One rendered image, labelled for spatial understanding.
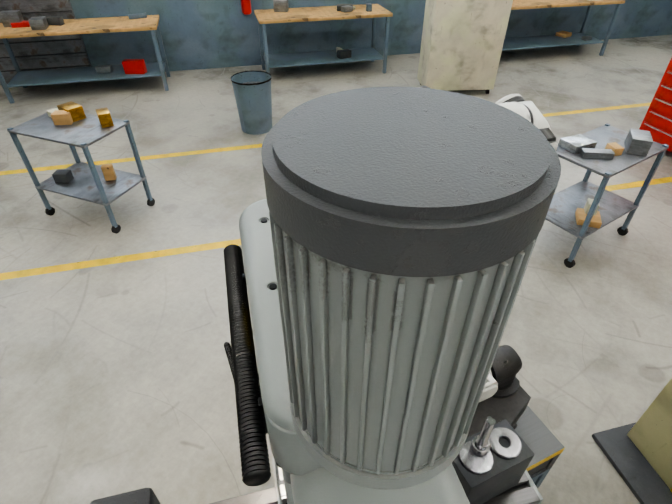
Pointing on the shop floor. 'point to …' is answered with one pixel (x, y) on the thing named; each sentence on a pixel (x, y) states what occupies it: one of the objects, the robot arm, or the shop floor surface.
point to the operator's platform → (534, 435)
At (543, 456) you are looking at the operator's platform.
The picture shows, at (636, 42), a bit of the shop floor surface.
